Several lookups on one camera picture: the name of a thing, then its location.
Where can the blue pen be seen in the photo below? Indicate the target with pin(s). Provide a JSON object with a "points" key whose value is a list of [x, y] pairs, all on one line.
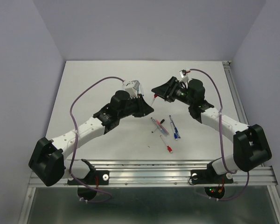
{"points": [[177, 133], [173, 128]]}

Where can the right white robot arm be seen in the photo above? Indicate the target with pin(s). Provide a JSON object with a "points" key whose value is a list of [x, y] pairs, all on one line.
{"points": [[250, 146]]}

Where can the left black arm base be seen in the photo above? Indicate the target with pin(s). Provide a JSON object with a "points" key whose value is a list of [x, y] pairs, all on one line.
{"points": [[88, 188]]}

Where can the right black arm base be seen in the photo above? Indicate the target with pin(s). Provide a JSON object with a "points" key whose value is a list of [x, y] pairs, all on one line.
{"points": [[214, 183]]}

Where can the red transparent pen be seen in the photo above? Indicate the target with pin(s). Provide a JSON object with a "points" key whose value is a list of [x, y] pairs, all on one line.
{"points": [[160, 126]]}

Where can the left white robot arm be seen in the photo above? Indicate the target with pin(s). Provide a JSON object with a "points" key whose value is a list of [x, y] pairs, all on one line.
{"points": [[48, 157]]}

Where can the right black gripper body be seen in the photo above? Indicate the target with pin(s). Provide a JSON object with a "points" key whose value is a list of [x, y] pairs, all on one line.
{"points": [[177, 92]]}

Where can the aluminium rail frame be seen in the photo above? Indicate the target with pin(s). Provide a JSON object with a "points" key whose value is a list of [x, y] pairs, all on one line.
{"points": [[155, 192]]}

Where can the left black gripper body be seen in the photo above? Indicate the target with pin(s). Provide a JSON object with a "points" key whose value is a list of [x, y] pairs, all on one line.
{"points": [[135, 108]]}

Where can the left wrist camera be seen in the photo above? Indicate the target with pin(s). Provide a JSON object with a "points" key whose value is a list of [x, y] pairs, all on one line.
{"points": [[132, 88]]}

